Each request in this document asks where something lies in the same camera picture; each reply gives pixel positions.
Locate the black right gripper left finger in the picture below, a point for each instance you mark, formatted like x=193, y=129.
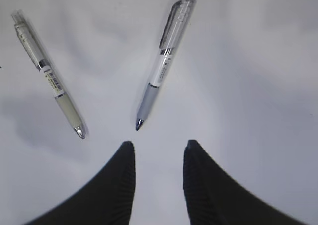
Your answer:
x=107, y=199

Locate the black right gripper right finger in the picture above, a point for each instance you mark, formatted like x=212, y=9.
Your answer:
x=214, y=198

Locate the grey grip pen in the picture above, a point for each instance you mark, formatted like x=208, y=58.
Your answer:
x=175, y=26

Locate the beige retractable pen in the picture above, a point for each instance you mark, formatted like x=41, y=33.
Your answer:
x=35, y=51

